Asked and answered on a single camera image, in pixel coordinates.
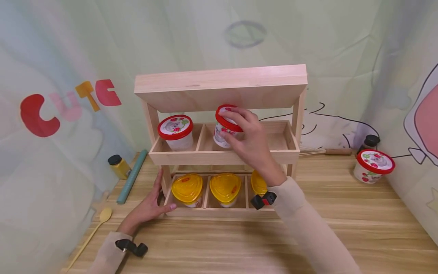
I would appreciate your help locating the teal rolled stick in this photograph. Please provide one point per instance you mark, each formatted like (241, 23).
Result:
(131, 177)

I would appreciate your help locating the person's right thumb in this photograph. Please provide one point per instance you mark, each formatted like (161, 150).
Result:
(230, 139)

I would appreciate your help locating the person's left index finger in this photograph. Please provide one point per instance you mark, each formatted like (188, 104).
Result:
(158, 182)

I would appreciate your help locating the person's left thumb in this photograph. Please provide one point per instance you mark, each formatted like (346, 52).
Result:
(167, 207)

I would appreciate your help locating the person's right hand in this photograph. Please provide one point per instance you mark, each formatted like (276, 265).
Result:
(255, 146)

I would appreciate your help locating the person's right index finger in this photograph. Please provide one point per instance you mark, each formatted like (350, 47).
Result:
(236, 113)

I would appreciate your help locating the black wrist band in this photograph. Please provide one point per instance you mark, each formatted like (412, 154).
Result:
(264, 199)
(135, 248)

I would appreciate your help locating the yellow-lid container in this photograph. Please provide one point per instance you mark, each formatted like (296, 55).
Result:
(258, 182)
(187, 187)
(224, 186)

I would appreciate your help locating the wooden two-tier shelf rack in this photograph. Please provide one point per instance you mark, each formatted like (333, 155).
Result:
(219, 85)

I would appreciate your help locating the person's right forearm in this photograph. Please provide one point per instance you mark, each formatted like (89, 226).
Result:
(311, 232)

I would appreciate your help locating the person's left forearm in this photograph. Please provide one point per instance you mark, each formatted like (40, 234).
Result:
(109, 255)

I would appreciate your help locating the yellow bottle with black cap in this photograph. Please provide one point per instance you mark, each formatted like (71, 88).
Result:
(119, 167)

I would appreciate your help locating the person's left hand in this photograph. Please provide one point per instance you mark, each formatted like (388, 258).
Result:
(147, 209)

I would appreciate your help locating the dark jar with black cap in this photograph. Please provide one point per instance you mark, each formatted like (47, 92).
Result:
(370, 141)

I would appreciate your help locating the red-lid white cup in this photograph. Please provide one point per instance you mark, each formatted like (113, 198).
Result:
(373, 165)
(175, 129)
(220, 133)

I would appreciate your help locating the pale yellow wooden spoon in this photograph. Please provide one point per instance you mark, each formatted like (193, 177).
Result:
(99, 222)

